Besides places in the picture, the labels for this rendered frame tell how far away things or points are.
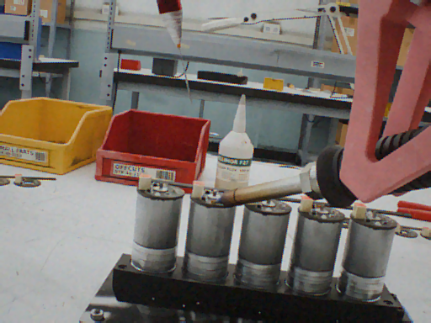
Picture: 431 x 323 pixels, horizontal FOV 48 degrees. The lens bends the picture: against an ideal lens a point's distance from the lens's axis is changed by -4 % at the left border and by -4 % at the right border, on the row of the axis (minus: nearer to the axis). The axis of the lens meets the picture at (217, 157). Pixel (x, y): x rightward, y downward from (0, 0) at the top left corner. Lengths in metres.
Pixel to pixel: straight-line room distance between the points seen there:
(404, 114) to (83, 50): 4.69
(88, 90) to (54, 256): 4.53
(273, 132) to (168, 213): 4.40
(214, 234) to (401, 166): 0.12
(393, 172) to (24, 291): 0.20
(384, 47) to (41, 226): 0.28
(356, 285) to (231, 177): 0.25
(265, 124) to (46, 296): 4.39
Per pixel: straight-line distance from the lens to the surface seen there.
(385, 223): 0.26
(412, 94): 0.19
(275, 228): 0.25
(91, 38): 4.82
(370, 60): 0.16
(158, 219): 0.25
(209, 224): 0.25
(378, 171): 0.17
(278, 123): 4.64
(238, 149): 0.48
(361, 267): 0.26
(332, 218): 0.25
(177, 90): 2.56
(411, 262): 0.41
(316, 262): 0.26
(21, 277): 0.30
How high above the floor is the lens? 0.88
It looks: 11 degrees down
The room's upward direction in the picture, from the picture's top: 7 degrees clockwise
